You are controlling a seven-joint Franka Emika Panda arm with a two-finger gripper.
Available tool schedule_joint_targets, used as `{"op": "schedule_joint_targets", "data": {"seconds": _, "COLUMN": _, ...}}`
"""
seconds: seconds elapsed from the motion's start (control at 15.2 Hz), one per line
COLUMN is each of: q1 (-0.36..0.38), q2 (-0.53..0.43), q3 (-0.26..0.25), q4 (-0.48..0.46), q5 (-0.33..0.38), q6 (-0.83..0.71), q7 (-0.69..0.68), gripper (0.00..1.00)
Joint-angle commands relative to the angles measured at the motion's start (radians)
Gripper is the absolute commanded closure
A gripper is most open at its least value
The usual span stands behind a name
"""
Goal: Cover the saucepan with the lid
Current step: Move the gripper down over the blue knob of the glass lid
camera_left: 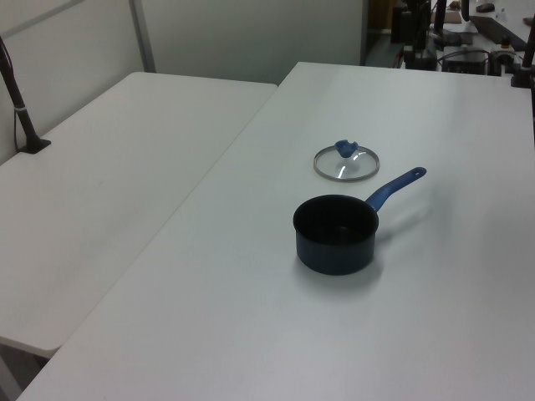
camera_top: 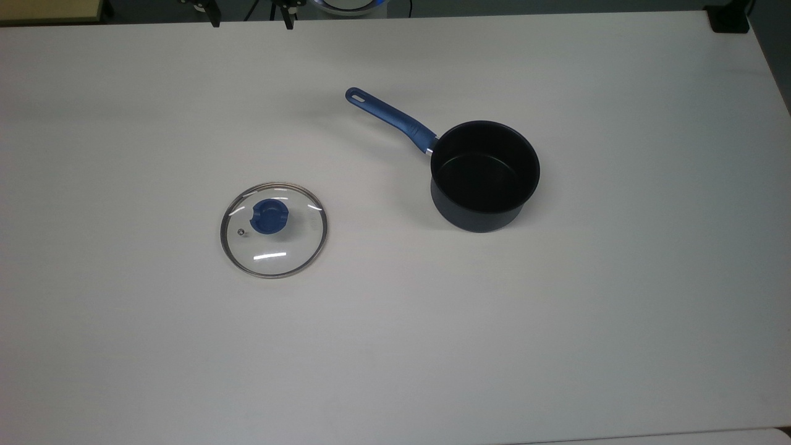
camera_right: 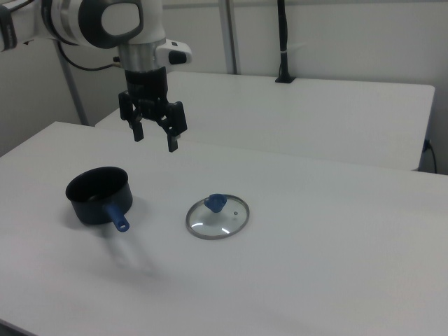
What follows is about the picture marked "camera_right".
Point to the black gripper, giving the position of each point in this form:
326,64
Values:
147,87

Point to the glass lid with blue knob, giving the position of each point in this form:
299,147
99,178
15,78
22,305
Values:
216,204

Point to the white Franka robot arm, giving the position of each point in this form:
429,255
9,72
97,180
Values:
115,17

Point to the white rectangular table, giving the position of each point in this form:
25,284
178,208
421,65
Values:
297,115

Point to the black clamped pole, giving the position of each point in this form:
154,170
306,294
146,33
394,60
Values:
283,35

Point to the wide grey metal post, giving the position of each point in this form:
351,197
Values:
229,35

